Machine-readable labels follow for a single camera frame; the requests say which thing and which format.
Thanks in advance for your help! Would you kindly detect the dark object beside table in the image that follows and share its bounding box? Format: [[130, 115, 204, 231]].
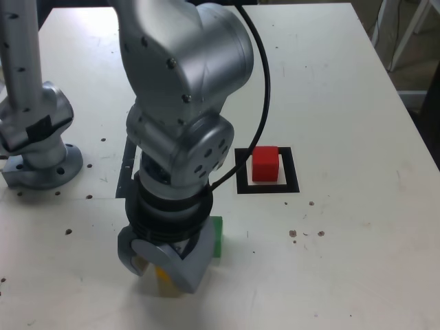
[[421, 65, 440, 162]]

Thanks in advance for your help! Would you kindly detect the green cube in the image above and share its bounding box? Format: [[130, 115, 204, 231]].
[[210, 215, 225, 259]]

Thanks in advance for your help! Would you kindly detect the yellow cube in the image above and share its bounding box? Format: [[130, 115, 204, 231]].
[[135, 257, 185, 298]]

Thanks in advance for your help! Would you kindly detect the red cube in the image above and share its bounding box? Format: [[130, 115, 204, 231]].
[[252, 146, 279, 182]]

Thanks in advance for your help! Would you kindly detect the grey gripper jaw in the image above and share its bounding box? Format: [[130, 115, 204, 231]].
[[131, 223, 216, 295], [117, 226, 151, 278]]

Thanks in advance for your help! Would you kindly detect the white furniture frame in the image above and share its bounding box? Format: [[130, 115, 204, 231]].
[[369, 0, 440, 73]]

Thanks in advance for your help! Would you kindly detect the black tape square outline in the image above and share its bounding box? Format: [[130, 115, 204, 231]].
[[234, 146, 300, 195]]

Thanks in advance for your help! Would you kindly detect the black tape strip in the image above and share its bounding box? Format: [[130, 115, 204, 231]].
[[115, 137, 138, 199]]

